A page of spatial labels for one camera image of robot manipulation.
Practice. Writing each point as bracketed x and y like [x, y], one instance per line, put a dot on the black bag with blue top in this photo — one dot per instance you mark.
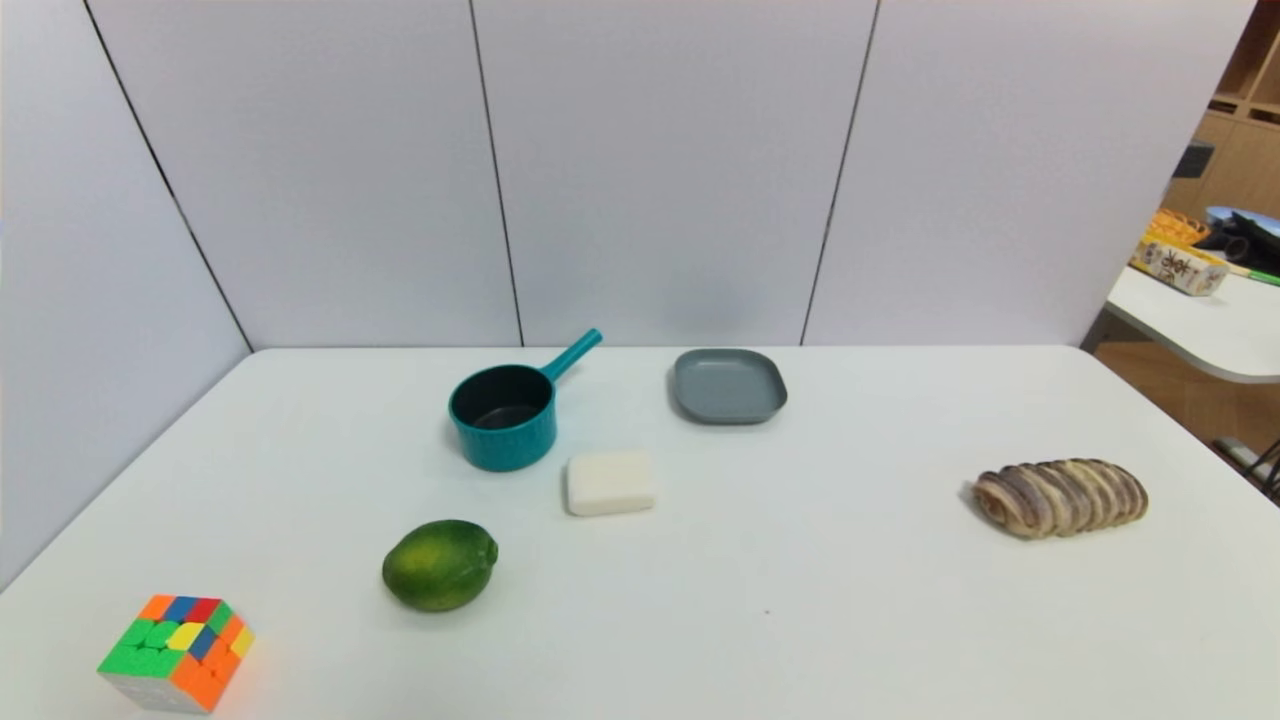
[1245, 238]

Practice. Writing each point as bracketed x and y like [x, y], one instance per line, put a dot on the white soap bar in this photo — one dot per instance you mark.
[610, 483]

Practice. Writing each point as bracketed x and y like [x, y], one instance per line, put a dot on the white side table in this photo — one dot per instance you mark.
[1200, 325]

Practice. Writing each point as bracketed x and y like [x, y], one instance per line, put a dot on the wooden shelf unit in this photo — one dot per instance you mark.
[1240, 150]

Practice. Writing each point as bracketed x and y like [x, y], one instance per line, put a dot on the patterned cardboard box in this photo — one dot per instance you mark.
[1180, 267]

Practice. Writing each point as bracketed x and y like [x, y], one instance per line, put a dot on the grey square dish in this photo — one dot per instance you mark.
[728, 385]

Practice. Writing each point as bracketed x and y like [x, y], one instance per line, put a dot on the striped brown bread loaf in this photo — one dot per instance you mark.
[1060, 497]

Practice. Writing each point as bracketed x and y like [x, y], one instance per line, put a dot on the green lime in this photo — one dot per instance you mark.
[438, 566]

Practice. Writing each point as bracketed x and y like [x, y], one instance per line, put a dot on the black chair base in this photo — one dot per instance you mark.
[1255, 462]

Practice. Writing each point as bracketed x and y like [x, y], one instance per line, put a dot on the colourful puzzle cube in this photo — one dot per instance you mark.
[165, 655]

